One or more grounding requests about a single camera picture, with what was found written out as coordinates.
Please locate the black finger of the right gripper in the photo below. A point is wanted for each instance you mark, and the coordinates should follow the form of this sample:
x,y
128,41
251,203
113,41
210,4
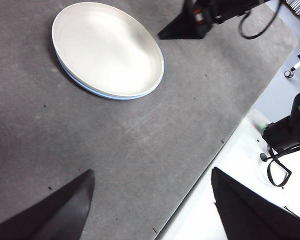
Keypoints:
x,y
182,30

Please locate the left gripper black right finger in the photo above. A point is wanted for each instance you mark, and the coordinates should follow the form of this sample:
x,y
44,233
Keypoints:
x,y
252,217

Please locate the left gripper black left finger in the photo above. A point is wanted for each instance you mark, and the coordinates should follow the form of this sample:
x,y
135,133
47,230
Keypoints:
x,y
52,217

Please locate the white plate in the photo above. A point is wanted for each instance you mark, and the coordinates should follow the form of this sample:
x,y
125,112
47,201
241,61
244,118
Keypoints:
x,y
105,50

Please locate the blue plate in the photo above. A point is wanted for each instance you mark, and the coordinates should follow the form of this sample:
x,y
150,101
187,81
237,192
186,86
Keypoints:
x,y
120,98

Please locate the white robot mounting platform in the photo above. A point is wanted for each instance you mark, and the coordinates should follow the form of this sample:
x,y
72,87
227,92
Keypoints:
x,y
240,155

